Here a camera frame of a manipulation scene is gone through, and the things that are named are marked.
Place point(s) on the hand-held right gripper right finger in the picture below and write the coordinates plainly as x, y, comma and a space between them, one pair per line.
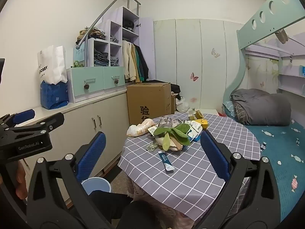
214, 157

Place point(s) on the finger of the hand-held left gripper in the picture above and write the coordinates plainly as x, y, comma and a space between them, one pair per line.
23, 116
51, 124

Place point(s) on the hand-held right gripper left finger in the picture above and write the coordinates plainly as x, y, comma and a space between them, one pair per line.
91, 155

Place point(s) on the light blue bin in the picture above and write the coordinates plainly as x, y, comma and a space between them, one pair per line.
95, 186

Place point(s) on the brown paper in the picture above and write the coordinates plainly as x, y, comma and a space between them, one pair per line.
176, 144

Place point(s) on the person's left hand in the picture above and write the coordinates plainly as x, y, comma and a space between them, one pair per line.
22, 181

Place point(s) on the blue plastic package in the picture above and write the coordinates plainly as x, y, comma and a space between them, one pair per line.
53, 96

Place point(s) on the cream low cabinet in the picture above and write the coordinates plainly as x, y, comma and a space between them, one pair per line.
78, 121

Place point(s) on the yellow white carton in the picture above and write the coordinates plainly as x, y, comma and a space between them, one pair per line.
203, 124

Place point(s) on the grey checked tablecloth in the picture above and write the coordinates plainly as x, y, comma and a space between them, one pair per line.
190, 183

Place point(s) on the red mat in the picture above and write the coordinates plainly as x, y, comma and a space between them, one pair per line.
221, 115

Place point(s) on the green leafy vegetable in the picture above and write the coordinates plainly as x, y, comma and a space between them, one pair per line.
181, 128

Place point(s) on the yellow small box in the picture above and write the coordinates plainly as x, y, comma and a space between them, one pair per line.
196, 114

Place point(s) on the blue sachet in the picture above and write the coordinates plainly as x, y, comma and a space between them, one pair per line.
165, 160

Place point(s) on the blue checked pillow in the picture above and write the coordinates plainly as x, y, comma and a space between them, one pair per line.
228, 108

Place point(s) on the white orange plastic bag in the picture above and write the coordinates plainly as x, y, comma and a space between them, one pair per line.
140, 127

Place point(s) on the white paper bag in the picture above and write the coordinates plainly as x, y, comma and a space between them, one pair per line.
52, 64

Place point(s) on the clear plastic wrapper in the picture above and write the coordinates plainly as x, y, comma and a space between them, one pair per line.
166, 121

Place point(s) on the green crumpled packet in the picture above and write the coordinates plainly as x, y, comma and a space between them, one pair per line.
152, 147

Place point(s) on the person's black trousers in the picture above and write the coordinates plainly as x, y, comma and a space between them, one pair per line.
119, 210

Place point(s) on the pale pink butterfly sticker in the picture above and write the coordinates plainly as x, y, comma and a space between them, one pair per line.
193, 99

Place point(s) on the mint green drawer unit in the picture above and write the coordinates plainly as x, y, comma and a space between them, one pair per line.
93, 76

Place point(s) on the green plush toy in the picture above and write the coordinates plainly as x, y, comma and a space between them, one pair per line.
78, 64

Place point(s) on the teal patterned bed sheet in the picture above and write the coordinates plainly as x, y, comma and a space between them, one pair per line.
281, 148

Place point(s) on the grey duvet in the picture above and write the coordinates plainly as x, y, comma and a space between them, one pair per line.
266, 107

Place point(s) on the light blue board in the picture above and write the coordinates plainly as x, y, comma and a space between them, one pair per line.
78, 54

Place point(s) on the large cardboard box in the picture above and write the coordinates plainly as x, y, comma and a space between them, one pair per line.
147, 100

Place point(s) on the folded jeans stack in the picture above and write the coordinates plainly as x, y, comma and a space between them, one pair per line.
101, 58

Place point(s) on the grey metal handrail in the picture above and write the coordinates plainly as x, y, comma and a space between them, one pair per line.
77, 45

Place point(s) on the grey folded clothes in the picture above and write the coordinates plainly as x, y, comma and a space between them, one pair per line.
114, 61

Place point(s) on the olive folded clothes pile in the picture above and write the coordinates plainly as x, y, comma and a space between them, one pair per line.
93, 33

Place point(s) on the cream jacket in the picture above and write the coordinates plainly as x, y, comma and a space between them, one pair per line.
128, 59

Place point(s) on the green garment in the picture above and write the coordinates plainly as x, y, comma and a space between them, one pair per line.
139, 64

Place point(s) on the black jacket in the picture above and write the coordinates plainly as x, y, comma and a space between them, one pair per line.
144, 64

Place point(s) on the cream butterfly sticker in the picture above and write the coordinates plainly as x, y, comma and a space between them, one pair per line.
215, 52

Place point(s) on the white panelled wardrobe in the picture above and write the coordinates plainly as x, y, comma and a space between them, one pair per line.
185, 47

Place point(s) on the purple white cube shelf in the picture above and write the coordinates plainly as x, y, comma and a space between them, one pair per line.
121, 23

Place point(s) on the blue white card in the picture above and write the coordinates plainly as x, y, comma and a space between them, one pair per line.
303, 71

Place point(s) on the black folded cloth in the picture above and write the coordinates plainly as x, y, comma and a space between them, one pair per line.
128, 24

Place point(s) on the mint green bunk bed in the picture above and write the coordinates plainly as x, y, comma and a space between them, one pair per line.
262, 32

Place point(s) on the brown hanging pouch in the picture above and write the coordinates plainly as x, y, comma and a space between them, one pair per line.
282, 36

